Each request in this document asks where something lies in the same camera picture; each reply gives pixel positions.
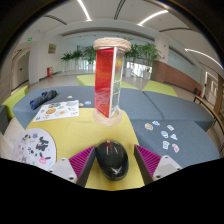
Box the wooden bench frame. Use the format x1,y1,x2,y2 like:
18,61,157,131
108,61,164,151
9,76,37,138
193,94,224,134

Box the row of potted plants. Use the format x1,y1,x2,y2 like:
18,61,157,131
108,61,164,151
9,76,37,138
60,41,164,81

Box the long grey upholstered bench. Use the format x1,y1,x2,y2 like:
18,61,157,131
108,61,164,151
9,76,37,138
12,85,164,130

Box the red glass tower lantern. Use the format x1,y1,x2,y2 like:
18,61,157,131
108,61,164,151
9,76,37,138
92,37,132,127

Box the round white printed mouse pad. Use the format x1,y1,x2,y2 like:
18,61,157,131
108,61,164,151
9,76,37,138
11,128,58,172

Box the ceiling strip lights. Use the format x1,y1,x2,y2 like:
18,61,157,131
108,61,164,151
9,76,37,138
76,0,224,69

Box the black computer mouse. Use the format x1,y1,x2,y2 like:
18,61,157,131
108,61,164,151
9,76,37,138
95,139,130,182

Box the dark grey seat block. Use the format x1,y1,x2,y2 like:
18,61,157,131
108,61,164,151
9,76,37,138
0,104,9,134

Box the lime green seat block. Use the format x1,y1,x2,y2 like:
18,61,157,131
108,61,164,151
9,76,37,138
1,85,30,119

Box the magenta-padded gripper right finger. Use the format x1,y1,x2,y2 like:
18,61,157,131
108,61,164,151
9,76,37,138
133,144,184,186

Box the lime green ottoman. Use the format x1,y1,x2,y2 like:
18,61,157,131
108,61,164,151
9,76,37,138
76,73,139,90
141,79,179,98

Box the white sticker sheet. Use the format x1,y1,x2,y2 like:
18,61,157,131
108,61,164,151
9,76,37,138
32,99,81,123

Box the framed wall picture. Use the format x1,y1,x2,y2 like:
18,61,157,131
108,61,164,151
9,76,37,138
47,43,57,55

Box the folded dark blue umbrella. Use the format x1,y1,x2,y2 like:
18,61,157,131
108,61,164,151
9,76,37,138
29,89,58,111

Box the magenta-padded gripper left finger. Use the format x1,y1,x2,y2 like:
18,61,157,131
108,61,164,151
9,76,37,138
47,145,98,188

